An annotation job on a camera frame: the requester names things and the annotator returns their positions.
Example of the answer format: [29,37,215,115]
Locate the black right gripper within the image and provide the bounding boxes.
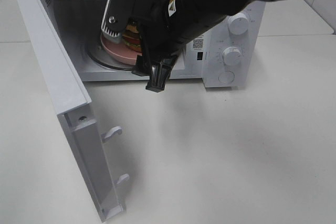
[128,0,188,93]

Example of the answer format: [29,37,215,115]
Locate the pink round plate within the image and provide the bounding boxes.
[100,35,142,66]

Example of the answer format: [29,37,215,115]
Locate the toy burger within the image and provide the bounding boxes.
[122,24,142,53]

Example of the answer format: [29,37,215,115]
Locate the white round door button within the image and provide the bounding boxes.
[218,71,235,84]

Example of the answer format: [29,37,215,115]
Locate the white timer knob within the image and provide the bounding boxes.
[223,47,242,66]

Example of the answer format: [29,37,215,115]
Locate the white microwave door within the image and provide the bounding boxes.
[17,0,129,222]

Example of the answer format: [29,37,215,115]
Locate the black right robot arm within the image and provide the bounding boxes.
[131,0,280,92]

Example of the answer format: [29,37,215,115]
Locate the glass microwave turntable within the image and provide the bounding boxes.
[85,42,134,71]

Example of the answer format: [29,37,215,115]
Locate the white microwave oven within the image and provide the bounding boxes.
[46,0,265,88]

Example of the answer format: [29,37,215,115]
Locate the white power knob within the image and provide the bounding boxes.
[228,12,250,35]

